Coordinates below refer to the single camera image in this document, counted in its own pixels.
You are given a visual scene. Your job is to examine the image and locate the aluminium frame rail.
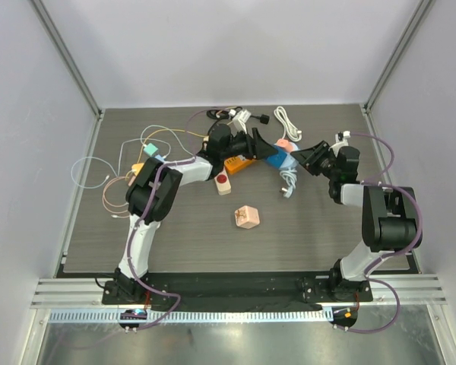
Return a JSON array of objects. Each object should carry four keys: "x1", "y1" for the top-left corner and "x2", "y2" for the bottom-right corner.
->
[{"x1": 30, "y1": 274, "x2": 447, "y2": 309}]

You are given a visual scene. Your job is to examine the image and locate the light blue round socket base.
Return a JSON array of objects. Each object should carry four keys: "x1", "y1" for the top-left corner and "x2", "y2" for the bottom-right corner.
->
[{"x1": 284, "y1": 143, "x2": 299, "y2": 170}]

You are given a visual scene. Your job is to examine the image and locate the light blue cord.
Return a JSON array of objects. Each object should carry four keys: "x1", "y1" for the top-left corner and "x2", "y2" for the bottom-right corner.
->
[{"x1": 279, "y1": 169, "x2": 299, "y2": 198}]

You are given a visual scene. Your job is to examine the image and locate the blue cube socket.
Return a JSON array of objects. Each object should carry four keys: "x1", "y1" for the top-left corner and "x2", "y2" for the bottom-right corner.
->
[{"x1": 265, "y1": 149, "x2": 289, "y2": 170}]

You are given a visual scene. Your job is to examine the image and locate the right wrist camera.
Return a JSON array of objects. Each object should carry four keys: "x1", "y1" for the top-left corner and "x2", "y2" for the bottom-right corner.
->
[{"x1": 331, "y1": 131, "x2": 351, "y2": 155}]

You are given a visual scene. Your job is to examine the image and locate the purple cable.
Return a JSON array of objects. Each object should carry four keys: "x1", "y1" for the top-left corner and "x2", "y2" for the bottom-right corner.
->
[
  {"x1": 344, "y1": 131, "x2": 425, "y2": 334},
  {"x1": 127, "y1": 109, "x2": 236, "y2": 331}
]

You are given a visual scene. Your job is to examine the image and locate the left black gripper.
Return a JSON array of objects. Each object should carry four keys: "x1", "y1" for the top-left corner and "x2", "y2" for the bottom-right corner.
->
[{"x1": 220, "y1": 126, "x2": 277, "y2": 160}]

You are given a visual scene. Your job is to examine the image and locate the right aluminium frame post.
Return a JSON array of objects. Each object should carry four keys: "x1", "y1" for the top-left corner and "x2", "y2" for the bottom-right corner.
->
[{"x1": 362, "y1": 0, "x2": 435, "y2": 114}]

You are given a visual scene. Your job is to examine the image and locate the yellow charger plug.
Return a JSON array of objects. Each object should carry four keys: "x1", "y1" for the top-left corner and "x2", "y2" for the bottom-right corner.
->
[{"x1": 131, "y1": 163, "x2": 144, "y2": 176}]

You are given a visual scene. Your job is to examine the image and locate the beige red power strip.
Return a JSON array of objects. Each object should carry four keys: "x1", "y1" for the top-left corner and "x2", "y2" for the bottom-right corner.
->
[{"x1": 202, "y1": 135, "x2": 233, "y2": 196}]

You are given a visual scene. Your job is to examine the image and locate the light blue usb cable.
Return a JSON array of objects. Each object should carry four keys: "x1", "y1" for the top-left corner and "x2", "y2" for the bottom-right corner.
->
[{"x1": 71, "y1": 138, "x2": 172, "y2": 190}]

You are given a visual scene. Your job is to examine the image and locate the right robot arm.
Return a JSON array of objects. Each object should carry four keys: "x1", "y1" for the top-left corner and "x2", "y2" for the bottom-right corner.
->
[{"x1": 291, "y1": 141, "x2": 422, "y2": 302}]

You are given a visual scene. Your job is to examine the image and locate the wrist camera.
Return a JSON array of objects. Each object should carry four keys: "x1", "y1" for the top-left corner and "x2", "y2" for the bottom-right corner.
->
[
  {"x1": 230, "y1": 109, "x2": 252, "y2": 132},
  {"x1": 331, "y1": 131, "x2": 351, "y2": 155}
]

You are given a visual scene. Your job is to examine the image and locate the white slotted cable duct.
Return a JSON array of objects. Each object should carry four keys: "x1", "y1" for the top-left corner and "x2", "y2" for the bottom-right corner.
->
[{"x1": 49, "y1": 307, "x2": 333, "y2": 325}]

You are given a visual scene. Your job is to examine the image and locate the black power cord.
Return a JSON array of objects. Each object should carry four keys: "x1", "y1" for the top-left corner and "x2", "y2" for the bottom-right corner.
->
[{"x1": 205, "y1": 106, "x2": 271, "y2": 126}]

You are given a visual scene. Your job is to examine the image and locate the orange usb cable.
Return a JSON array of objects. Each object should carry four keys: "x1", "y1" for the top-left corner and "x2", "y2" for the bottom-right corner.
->
[{"x1": 125, "y1": 106, "x2": 236, "y2": 179}]

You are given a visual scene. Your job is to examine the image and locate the teal charger plug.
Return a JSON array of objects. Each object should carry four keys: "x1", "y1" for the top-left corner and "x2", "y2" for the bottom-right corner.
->
[{"x1": 143, "y1": 143, "x2": 159, "y2": 157}]

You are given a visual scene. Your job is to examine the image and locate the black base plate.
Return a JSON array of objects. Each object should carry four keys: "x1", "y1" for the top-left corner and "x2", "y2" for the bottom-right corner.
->
[{"x1": 102, "y1": 271, "x2": 373, "y2": 313}]

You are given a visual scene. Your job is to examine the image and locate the orange power strip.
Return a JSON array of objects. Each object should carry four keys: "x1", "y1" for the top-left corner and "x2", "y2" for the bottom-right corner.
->
[{"x1": 224, "y1": 155, "x2": 256, "y2": 175}]

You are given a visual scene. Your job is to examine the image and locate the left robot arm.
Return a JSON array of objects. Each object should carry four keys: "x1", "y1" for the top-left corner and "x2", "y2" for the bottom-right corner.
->
[{"x1": 109, "y1": 124, "x2": 278, "y2": 304}]

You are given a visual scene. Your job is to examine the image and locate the left aluminium frame post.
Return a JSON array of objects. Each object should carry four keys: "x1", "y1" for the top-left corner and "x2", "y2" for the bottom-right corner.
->
[{"x1": 28, "y1": 0, "x2": 104, "y2": 119}]

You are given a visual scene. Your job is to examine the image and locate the white power cord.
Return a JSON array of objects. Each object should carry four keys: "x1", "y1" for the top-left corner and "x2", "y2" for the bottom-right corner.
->
[{"x1": 273, "y1": 106, "x2": 304, "y2": 141}]

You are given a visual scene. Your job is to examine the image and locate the pink usb cable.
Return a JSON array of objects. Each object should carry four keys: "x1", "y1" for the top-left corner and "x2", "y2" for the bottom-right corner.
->
[{"x1": 101, "y1": 176, "x2": 132, "y2": 220}]

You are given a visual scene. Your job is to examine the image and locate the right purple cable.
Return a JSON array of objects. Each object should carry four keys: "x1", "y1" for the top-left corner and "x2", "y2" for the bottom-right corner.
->
[{"x1": 344, "y1": 131, "x2": 425, "y2": 334}]

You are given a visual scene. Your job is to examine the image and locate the aluminium frame post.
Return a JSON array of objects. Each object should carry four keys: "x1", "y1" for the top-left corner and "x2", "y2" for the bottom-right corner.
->
[
  {"x1": 28, "y1": 0, "x2": 104, "y2": 119},
  {"x1": 362, "y1": 0, "x2": 435, "y2": 114}
]

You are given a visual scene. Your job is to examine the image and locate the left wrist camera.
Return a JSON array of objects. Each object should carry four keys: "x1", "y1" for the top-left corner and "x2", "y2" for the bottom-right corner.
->
[{"x1": 230, "y1": 109, "x2": 252, "y2": 132}]

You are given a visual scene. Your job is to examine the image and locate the pink cube socket adapter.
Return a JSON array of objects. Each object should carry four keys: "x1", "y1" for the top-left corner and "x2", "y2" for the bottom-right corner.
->
[{"x1": 234, "y1": 205, "x2": 261, "y2": 229}]

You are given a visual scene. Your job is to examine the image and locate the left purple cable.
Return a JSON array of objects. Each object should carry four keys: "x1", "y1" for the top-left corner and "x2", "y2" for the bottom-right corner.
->
[{"x1": 127, "y1": 109, "x2": 236, "y2": 331}]

